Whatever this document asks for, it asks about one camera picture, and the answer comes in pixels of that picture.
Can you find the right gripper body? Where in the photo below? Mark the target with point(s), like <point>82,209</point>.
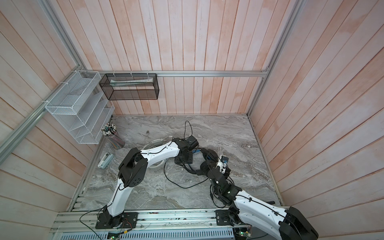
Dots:
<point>212,168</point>

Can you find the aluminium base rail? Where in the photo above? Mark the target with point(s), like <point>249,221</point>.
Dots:
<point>139,221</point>

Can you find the white headphones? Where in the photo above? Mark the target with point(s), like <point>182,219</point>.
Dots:
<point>157,143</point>

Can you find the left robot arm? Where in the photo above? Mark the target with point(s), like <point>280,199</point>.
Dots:
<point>134,166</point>

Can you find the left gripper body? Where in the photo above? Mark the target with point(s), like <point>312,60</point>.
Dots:
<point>187,159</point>

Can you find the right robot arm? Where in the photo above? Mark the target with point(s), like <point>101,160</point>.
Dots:
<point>281,223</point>

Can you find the horizontal aluminium wall rail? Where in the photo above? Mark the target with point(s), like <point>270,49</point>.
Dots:
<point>188,73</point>

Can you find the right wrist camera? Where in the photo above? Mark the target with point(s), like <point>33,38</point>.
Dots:
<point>222,165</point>

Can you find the black wire mesh basket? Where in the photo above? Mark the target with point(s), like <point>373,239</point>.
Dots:
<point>148,92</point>

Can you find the clear cup of pencils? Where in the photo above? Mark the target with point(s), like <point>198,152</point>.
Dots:
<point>110,132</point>

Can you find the black and blue headphones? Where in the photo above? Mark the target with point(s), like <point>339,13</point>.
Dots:
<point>210,156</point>

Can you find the paper in black basket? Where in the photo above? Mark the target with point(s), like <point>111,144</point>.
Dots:
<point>129,83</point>

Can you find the white wire mesh shelf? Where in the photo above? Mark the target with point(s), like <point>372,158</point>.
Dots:
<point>80,109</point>

